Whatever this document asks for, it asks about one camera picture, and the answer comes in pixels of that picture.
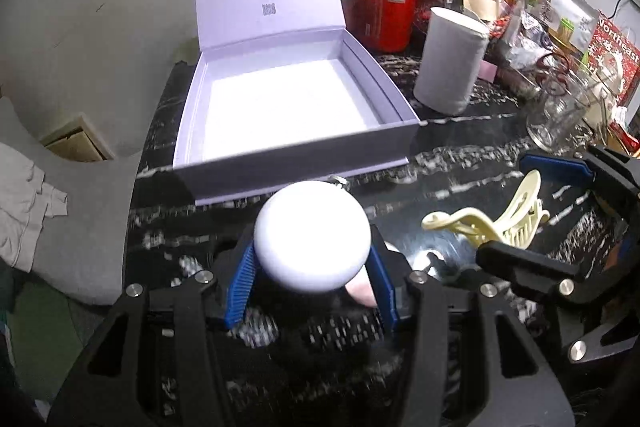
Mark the framed picture on floor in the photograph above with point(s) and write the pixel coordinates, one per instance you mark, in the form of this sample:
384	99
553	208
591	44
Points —
78	140

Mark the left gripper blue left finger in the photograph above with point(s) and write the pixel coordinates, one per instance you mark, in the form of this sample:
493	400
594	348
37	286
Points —
240	286

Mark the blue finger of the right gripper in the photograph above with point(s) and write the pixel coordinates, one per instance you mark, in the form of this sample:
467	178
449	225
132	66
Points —
530	274
567	171

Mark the white cloth on chair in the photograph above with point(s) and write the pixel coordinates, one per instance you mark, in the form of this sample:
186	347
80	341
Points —
27	199

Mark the white round compact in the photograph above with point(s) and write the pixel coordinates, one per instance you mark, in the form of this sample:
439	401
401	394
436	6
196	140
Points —
312	237

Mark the green mat on floor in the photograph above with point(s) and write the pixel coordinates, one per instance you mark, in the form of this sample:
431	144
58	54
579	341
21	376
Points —
48	331

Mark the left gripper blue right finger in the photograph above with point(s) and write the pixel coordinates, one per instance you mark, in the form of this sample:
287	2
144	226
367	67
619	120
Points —
382	287

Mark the black white gingham scrunchie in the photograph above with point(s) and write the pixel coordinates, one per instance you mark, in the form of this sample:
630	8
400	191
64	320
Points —
256	329

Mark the red canister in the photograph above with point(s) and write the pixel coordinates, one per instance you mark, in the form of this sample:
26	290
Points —
384	25

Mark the black polka dot scrunchie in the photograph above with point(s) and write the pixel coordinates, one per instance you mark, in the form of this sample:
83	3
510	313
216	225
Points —
339	332

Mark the pink round compact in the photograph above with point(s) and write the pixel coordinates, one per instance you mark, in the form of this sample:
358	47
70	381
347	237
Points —
360	289

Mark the grey cushioned chair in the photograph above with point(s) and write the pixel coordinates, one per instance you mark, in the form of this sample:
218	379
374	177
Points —
82	253

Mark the pink small box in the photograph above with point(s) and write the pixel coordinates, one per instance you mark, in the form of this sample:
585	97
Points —
487	72

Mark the clear glass jar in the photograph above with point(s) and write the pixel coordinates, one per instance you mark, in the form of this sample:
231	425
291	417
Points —
564	97

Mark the white paper roll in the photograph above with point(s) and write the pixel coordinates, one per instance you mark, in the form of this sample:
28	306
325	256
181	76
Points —
454	48

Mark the lavender gift box with lid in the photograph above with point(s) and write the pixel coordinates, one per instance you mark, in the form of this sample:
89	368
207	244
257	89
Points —
283	92

